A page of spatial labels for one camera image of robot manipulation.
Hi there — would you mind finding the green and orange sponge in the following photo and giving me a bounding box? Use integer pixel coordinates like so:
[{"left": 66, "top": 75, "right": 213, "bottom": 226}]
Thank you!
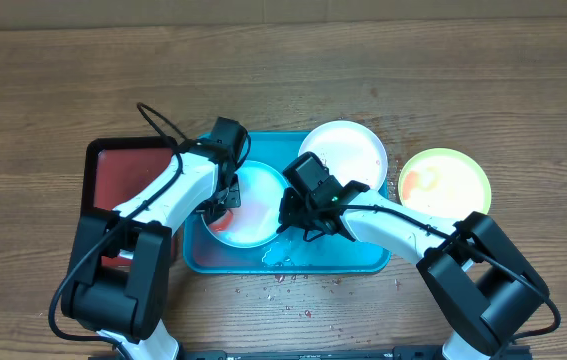
[{"left": 208, "top": 210, "right": 234, "bottom": 233}]

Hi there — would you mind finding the light blue rimmed plate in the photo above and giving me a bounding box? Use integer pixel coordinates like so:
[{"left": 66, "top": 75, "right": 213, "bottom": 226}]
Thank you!
[{"left": 201, "top": 160, "right": 288, "bottom": 249}]

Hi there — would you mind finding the white plate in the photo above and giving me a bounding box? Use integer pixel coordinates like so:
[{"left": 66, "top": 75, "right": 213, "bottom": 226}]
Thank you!
[{"left": 298, "top": 120, "right": 388, "bottom": 190}]

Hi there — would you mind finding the yellow-green rimmed plate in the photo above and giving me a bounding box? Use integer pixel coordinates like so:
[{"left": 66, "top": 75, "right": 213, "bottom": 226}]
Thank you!
[{"left": 398, "top": 148, "right": 492, "bottom": 220}]

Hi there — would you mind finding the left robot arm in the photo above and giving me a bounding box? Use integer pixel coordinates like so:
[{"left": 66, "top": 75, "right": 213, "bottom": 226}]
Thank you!
[{"left": 48, "top": 118, "right": 250, "bottom": 359}]

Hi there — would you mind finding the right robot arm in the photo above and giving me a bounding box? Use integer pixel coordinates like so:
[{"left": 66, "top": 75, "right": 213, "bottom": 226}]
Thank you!
[{"left": 279, "top": 152, "right": 550, "bottom": 359}]

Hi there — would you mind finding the teal plastic tray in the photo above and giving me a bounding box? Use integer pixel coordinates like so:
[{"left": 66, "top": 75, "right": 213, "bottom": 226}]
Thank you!
[{"left": 181, "top": 130, "right": 393, "bottom": 275}]

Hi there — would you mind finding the red and black tray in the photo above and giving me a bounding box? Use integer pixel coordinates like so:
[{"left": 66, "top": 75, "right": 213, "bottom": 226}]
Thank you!
[{"left": 80, "top": 136, "right": 173, "bottom": 214}]

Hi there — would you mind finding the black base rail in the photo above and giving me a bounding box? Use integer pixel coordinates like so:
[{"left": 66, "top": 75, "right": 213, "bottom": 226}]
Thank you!
[{"left": 87, "top": 343, "right": 534, "bottom": 360}]

